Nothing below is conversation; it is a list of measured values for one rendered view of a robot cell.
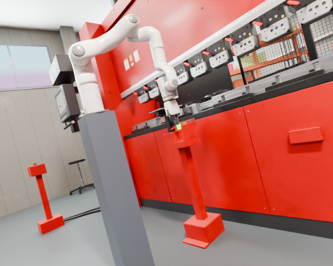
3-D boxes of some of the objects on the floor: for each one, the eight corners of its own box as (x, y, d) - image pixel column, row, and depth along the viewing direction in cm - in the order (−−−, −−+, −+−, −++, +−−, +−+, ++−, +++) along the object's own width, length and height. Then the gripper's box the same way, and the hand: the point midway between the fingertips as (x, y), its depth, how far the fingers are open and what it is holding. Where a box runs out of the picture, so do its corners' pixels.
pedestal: (39, 231, 258) (22, 166, 258) (60, 221, 275) (44, 160, 275) (42, 234, 243) (24, 165, 243) (64, 224, 260) (47, 159, 260)
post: (341, 183, 177) (282, -46, 177) (342, 181, 180) (284, -44, 180) (349, 183, 173) (288, -51, 173) (350, 181, 176) (290, -49, 176)
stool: (91, 186, 504) (84, 158, 503) (101, 186, 462) (93, 156, 462) (66, 195, 465) (59, 164, 465) (74, 196, 424) (66, 163, 424)
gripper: (165, 99, 135) (174, 126, 137) (179, 95, 146) (187, 121, 147) (158, 102, 141) (166, 128, 142) (172, 98, 151) (180, 123, 152)
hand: (176, 121), depth 144 cm, fingers closed
